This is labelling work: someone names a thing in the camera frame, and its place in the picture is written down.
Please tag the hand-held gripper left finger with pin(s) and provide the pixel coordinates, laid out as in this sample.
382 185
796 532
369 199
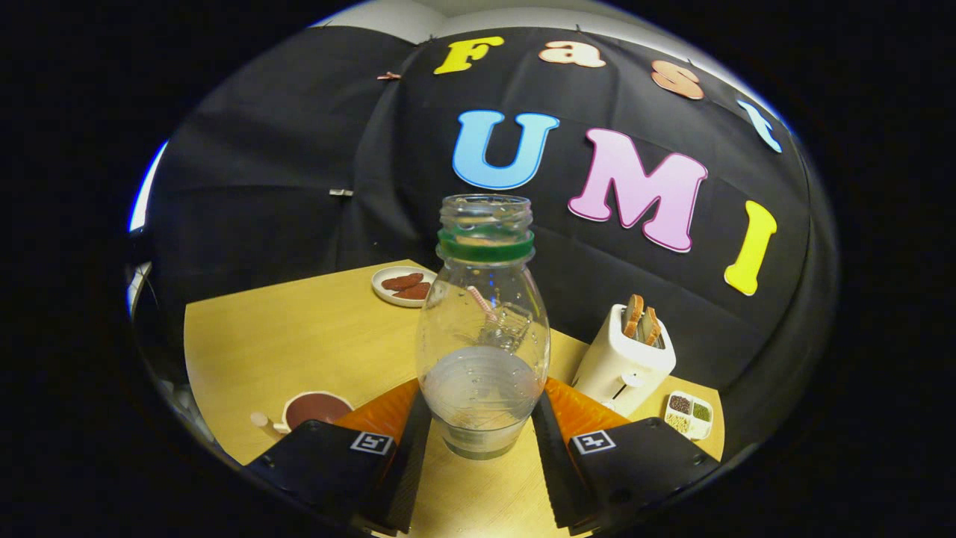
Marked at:
407 478

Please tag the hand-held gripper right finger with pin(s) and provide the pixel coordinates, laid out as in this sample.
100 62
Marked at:
556 478

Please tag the beige cup brown inside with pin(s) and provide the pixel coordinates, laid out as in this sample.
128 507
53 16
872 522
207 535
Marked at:
314 409

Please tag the clear plastic juice bottle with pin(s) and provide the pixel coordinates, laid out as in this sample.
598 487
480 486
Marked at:
482 388

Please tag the white toaster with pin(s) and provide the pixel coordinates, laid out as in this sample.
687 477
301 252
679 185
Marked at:
616 370

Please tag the white divided snack dish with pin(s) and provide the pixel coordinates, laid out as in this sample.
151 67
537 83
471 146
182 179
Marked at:
688 416

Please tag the wooden table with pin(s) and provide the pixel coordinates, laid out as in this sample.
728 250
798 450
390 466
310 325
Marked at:
299 336

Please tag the toast slice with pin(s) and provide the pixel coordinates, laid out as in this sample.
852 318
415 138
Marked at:
652 326
633 314

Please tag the white round plate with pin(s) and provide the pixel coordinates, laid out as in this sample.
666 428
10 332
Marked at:
385 293

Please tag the red brown food slice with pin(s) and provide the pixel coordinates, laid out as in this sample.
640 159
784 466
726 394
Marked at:
413 291
402 282

